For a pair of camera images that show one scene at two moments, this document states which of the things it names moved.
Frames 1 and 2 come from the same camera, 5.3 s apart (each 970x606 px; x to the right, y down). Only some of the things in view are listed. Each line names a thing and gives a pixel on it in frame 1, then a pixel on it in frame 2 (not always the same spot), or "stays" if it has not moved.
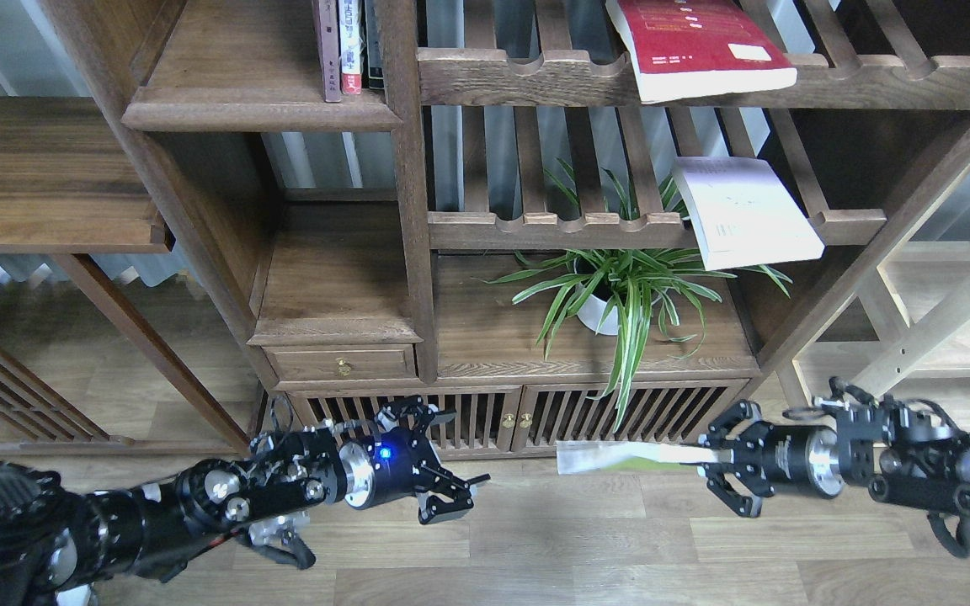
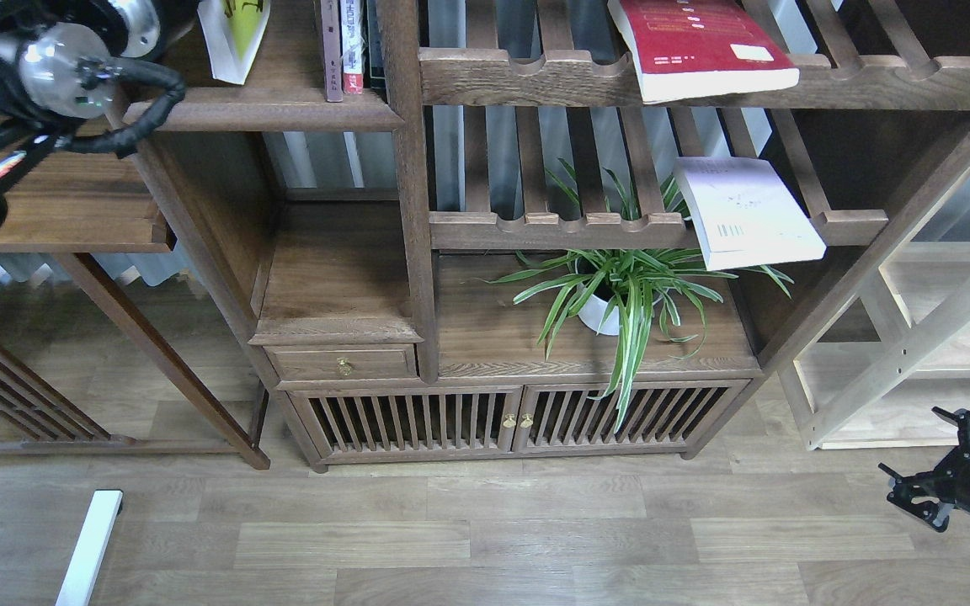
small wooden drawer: (341, 361) stays
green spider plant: (620, 286) stays
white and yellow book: (587, 456) → (234, 29)
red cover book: (685, 49) stays
